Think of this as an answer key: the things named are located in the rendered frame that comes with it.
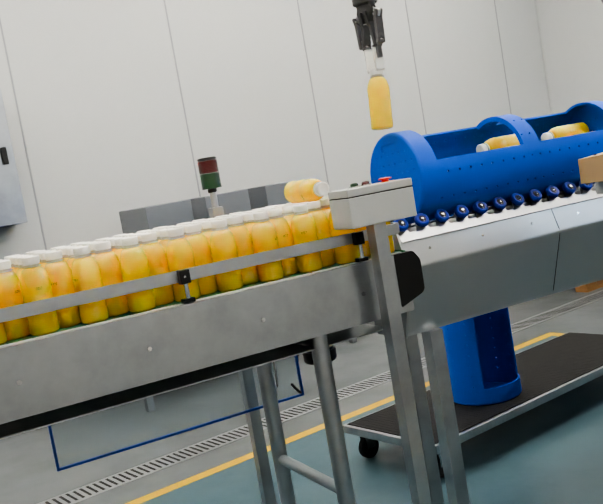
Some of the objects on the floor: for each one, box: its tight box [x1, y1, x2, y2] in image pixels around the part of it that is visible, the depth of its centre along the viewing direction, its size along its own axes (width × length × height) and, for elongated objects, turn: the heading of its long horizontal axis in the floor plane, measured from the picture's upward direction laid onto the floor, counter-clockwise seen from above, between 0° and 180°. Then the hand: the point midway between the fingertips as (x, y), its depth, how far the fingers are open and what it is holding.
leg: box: [421, 328, 470, 504], centre depth 257 cm, size 6×6×63 cm
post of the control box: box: [366, 222, 432, 504], centre depth 223 cm, size 4×4×100 cm
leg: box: [405, 334, 444, 504], centre depth 269 cm, size 6×6×63 cm
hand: (374, 60), depth 249 cm, fingers closed on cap, 4 cm apart
